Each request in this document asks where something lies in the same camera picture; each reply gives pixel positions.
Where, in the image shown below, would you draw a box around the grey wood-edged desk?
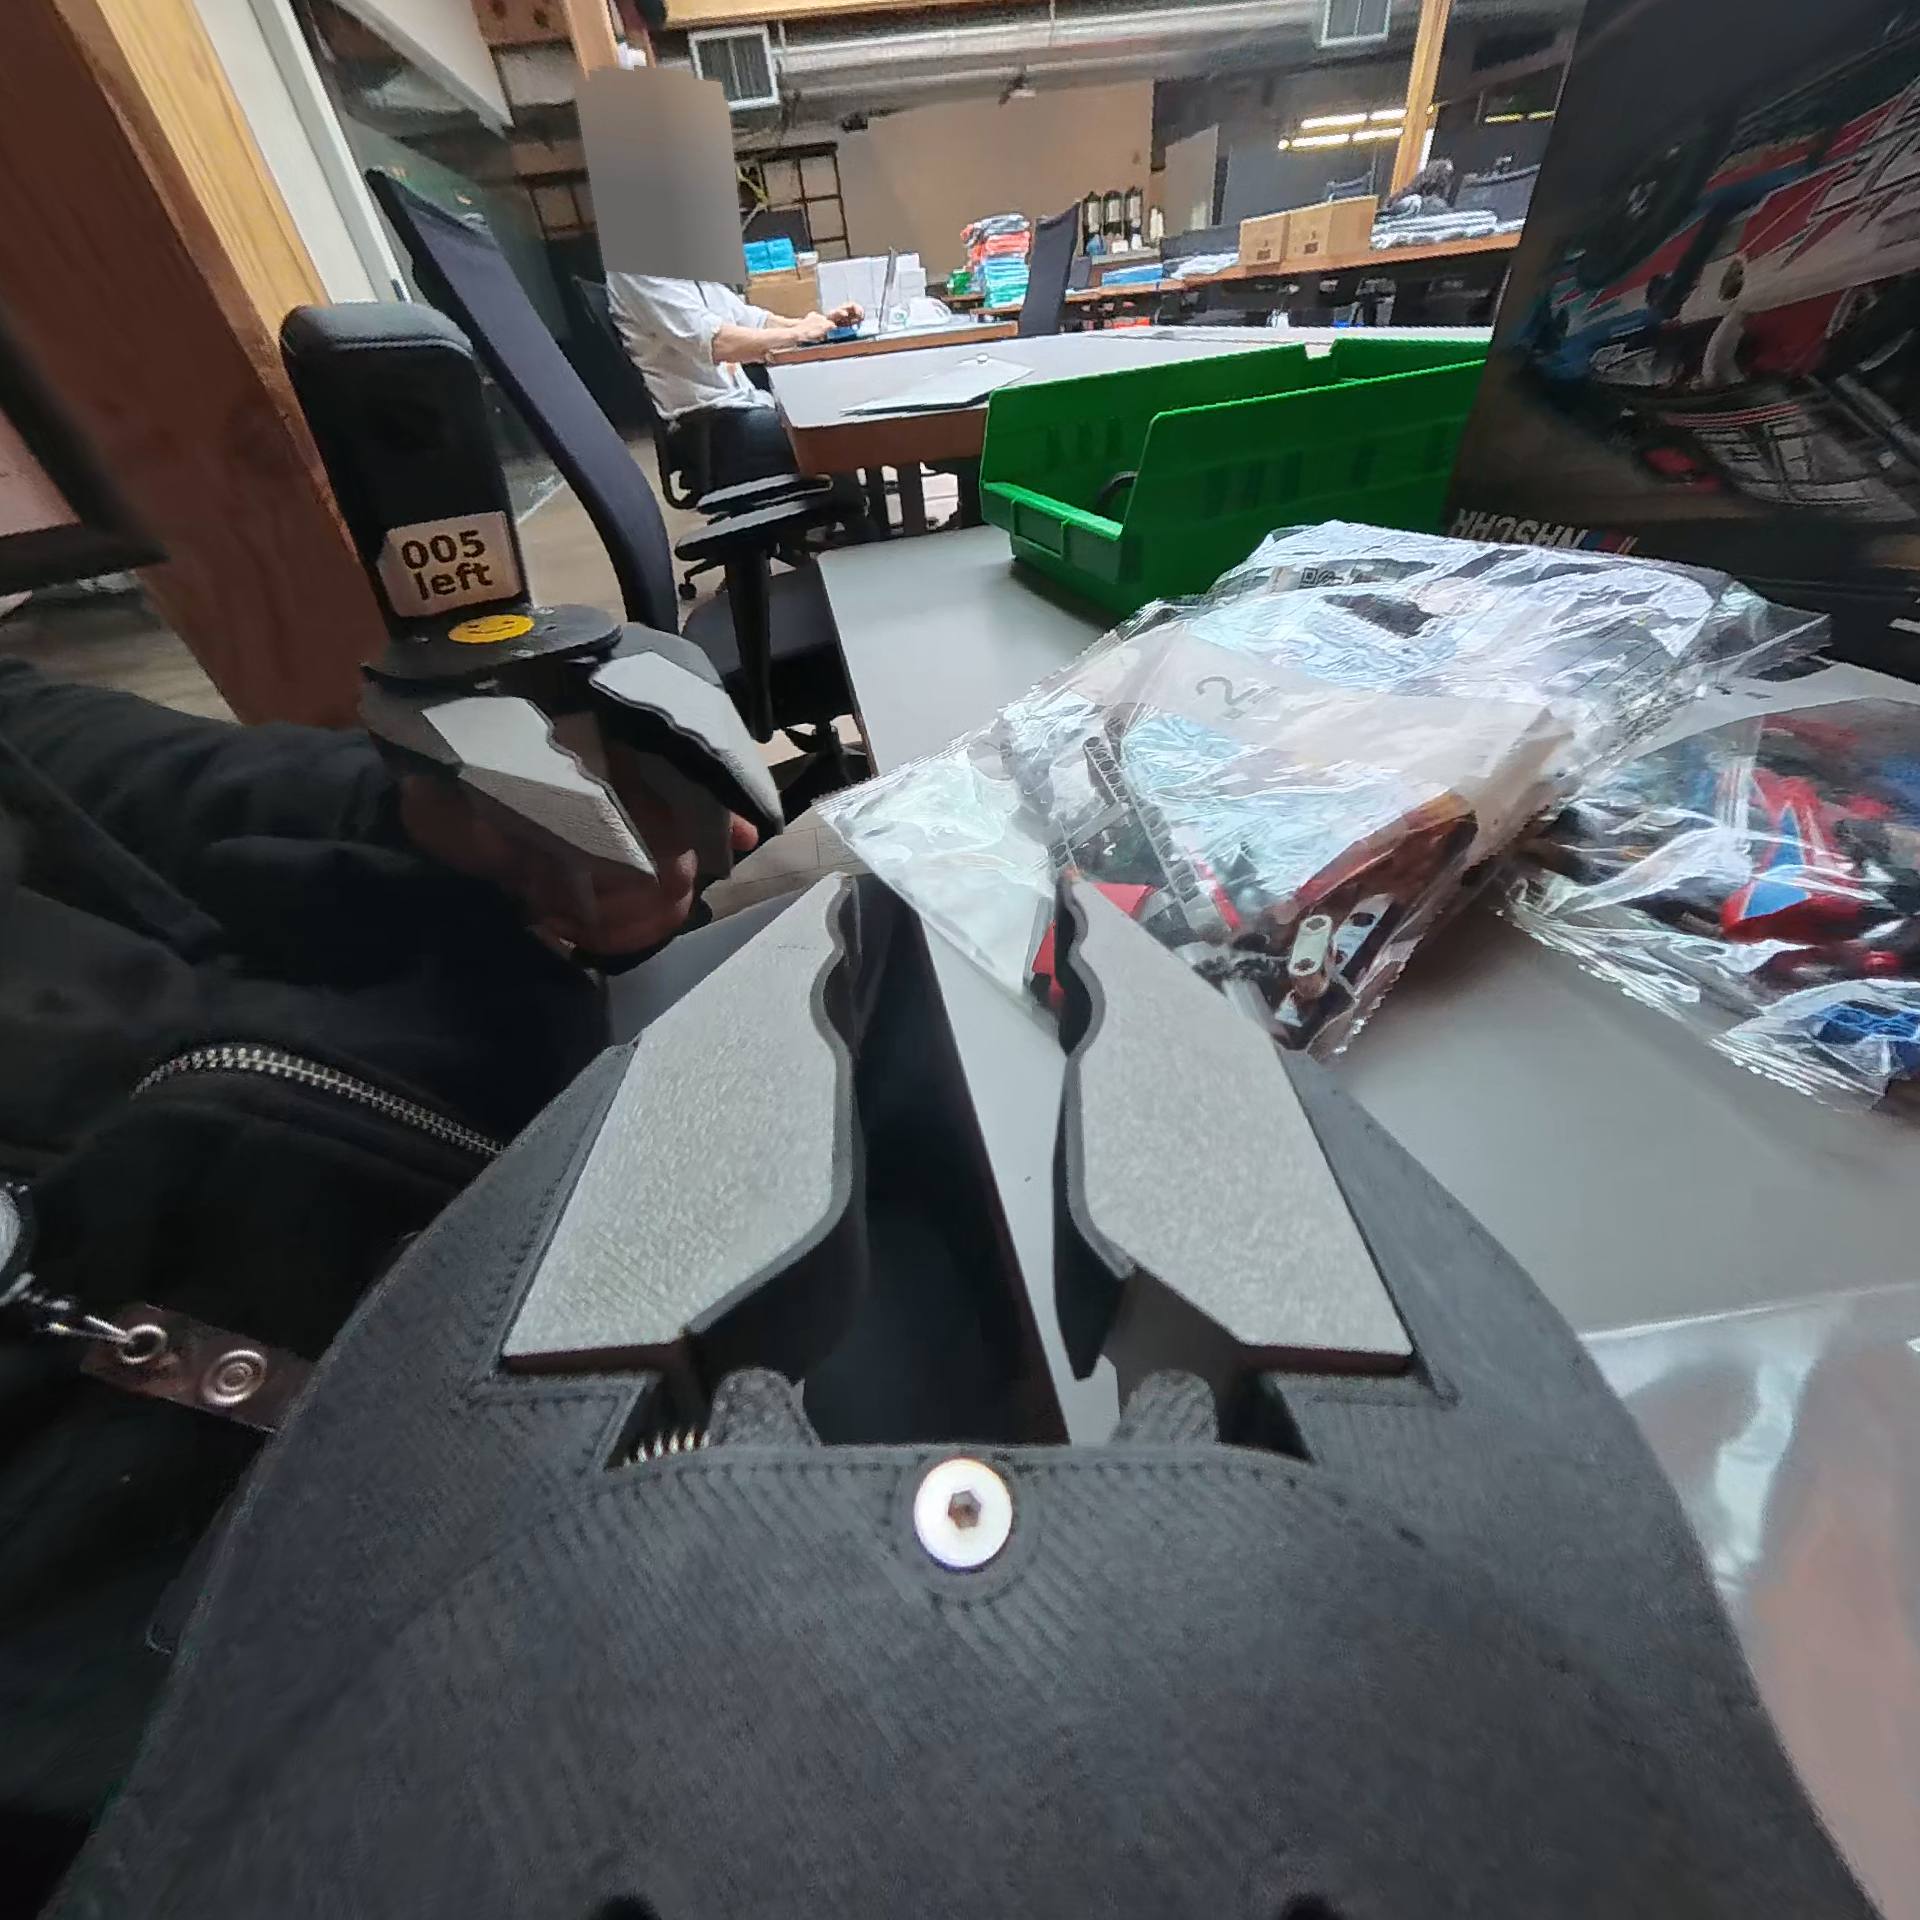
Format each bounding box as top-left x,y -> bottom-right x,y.
762,320 -> 1353,531

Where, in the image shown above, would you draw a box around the person's left forearm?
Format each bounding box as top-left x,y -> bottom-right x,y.
0,659 -> 587,1059

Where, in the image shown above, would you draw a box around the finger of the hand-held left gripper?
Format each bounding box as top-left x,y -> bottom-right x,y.
587,625 -> 787,839
422,695 -> 662,883

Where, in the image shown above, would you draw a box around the race car lego box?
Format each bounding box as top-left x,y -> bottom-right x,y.
1443,0 -> 1920,673

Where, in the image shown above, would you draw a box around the wooden ceiling post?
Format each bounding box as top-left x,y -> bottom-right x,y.
1399,0 -> 1457,198

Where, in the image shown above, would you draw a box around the black framed board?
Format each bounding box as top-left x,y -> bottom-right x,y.
0,307 -> 172,601

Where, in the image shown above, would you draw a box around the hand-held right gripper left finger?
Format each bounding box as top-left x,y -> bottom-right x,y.
499,874 -> 872,1380

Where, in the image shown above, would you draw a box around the black high-back office chair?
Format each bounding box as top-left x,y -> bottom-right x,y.
1017,204 -> 1082,343

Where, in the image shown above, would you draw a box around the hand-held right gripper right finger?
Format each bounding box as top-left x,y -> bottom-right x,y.
1050,879 -> 1417,1380

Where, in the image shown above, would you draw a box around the silver ceiling duct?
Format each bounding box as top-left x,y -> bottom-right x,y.
776,21 -> 1327,101

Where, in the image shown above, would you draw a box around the wooden pillar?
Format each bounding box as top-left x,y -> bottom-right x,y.
0,0 -> 402,729

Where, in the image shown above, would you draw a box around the grey flat sheet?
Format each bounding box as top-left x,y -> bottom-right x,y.
841,355 -> 1039,422

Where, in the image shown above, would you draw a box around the person's left hand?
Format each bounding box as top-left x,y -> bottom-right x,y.
397,773 -> 762,964

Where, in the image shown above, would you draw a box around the black mesh office chair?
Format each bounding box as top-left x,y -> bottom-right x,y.
361,167 -> 877,784

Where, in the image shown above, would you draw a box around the badge clip strap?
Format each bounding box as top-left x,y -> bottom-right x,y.
0,1179 -> 312,1436

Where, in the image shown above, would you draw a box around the red blue lego bag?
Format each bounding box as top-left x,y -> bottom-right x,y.
1504,702 -> 1920,1117

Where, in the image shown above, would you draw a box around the empty clear plastic bag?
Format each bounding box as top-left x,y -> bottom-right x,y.
1585,1278 -> 1920,1920

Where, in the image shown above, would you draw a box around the long wooden workbench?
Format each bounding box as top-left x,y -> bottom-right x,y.
1061,232 -> 1526,311

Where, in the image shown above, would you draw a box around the clear lego parts bag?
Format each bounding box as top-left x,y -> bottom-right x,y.
1216,520 -> 1835,714

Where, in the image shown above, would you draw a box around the stack of colourful clothes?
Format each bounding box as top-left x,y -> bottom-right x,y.
958,216 -> 1039,311

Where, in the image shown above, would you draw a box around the white label lego bag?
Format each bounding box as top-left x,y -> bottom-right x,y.
815,594 -> 1665,1057

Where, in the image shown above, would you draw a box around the green plastic bin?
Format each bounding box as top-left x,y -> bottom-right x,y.
980,338 -> 1493,619

